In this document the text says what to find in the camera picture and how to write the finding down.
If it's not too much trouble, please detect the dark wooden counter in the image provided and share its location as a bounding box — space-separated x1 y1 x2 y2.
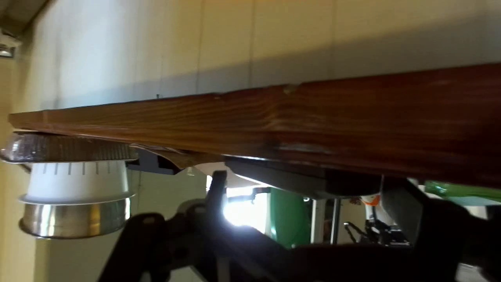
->
6 60 501 189

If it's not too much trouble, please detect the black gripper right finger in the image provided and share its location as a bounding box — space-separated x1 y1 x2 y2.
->
381 176 435 247

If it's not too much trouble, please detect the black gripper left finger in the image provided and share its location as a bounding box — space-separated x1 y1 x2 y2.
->
205 169 232 219

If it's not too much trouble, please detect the white ribbed bowl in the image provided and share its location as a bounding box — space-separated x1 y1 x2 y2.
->
21 159 132 205

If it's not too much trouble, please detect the black remote control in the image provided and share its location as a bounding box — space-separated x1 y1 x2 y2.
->
224 154 388 198

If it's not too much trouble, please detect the stainless steel pot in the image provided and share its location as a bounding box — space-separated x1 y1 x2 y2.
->
19 194 135 241

